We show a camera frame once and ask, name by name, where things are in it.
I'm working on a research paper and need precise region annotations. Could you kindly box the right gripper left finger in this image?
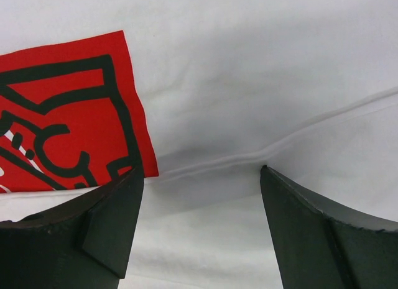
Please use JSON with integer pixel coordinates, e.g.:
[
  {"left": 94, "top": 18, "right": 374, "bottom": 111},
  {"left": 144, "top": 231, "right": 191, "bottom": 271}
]
[{"left": 1, "top": 168, "right": 144, "bottom": 288}]

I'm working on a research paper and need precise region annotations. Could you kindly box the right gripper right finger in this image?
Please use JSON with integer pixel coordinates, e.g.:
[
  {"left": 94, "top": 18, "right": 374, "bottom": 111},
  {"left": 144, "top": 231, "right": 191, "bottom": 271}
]
[{"left": 260, "top": 165, "right": 397, "bottom": 288}]

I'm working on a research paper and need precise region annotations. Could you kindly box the white t shirt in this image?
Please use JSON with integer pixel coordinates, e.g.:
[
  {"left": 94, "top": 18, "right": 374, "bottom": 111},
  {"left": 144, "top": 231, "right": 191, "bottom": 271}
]
[{"left": 1, "top": 0, "right": 397, "bottom": 288}]

